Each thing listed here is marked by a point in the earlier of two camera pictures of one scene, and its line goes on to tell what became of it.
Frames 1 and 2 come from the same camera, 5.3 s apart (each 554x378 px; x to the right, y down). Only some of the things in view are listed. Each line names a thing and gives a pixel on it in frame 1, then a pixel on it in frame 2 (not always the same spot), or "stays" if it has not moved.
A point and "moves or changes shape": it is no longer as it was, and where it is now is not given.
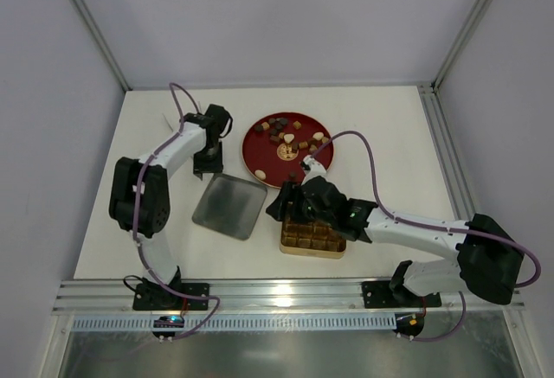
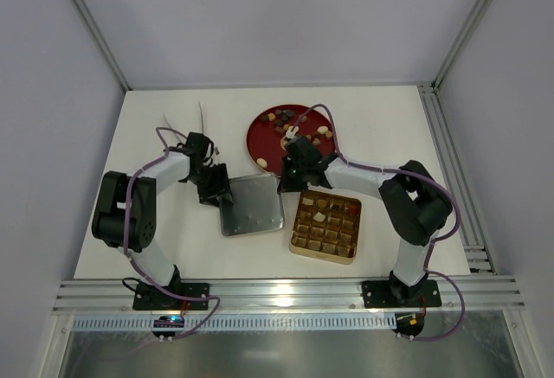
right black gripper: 293,199 -> 297,145
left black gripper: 208,165 -> 218,192
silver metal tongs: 200,107 stays
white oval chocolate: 260,174 -> 262,163
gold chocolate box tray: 311,238 moves or changes shape
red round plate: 276,144 moves or changes shape
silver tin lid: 230,205 moves or changes shape
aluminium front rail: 253,296 stays
